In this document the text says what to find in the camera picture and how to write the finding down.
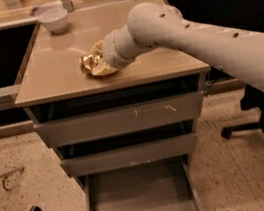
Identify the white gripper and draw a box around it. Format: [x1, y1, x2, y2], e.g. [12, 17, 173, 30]
[90, 23, 157, 77]

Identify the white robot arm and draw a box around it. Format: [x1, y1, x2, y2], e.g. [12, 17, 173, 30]
[90, 2, 264, 125]

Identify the grey top drawer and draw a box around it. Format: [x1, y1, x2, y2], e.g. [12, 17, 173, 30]
[34, 92, 203, 148]

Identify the grey drawer cabinet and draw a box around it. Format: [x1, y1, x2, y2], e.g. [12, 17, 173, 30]
[15, 1, 209, 211]

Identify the grey middle drawer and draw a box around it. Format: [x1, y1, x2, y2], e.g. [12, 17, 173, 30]
[60, 133, 197, 177]

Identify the grey open bottom drawer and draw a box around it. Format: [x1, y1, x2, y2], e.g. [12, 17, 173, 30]
[84, 157, 203, 211]

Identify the white ceramic bowl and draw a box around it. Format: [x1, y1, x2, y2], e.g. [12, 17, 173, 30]
[37, 8, 68, 34]

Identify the metal hook on floor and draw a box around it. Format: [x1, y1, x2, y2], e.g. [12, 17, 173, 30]
[0, 166, 25, 192]

